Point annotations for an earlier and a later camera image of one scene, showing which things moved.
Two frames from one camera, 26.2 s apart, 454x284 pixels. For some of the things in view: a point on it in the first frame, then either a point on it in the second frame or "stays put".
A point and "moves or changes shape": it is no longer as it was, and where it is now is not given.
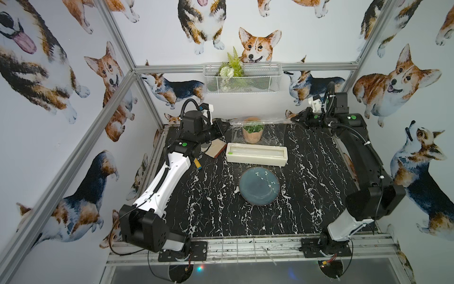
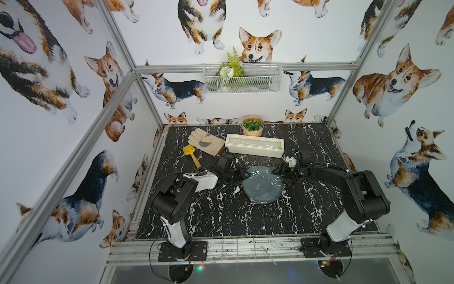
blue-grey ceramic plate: x=259 y=186 stays put
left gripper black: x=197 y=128 to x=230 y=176
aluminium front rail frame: x=369 y=249 stays put
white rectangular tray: x=258 y=154 moves or changes shape
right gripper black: x=305 y=116 to x=284 y=173
